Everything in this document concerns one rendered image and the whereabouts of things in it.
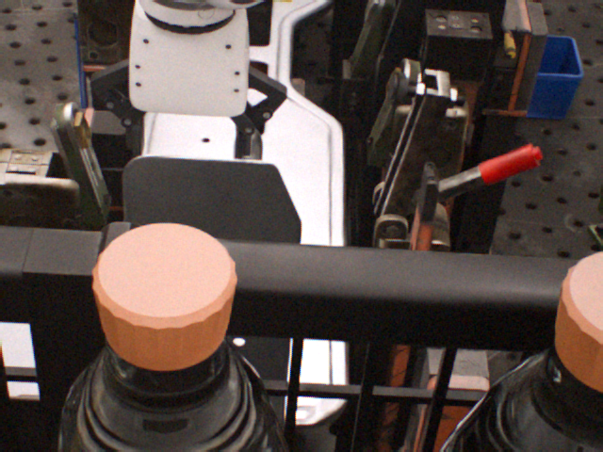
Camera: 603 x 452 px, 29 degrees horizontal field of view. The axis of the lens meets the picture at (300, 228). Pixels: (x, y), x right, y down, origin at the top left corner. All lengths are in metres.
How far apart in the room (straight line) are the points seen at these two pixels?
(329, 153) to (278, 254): 0.90
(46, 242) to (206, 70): 0.63
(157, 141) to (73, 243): 0.91
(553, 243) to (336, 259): 1.30
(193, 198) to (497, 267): 0.40
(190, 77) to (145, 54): 0.04
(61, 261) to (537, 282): 0.15
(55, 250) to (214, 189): 0.38
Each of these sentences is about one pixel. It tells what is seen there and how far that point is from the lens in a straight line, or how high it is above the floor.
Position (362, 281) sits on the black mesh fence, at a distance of 0.36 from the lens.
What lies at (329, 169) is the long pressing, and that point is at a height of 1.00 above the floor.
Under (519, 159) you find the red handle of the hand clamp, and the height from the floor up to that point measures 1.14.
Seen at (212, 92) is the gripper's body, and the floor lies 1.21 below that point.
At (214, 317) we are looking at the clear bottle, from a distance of 0.24.
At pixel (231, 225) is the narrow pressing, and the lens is 0.76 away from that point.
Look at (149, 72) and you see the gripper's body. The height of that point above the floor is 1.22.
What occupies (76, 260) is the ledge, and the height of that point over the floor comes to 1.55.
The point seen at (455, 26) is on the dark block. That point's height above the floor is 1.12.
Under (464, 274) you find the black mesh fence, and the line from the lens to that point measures 0.37.
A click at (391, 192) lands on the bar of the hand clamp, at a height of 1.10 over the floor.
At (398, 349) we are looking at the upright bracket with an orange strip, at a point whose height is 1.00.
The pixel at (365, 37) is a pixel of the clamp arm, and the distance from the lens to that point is 1.37.
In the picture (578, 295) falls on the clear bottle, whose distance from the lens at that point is 0.26.
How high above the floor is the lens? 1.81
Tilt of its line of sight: 43 degrees down
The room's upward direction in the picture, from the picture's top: 5 degrees clockwise
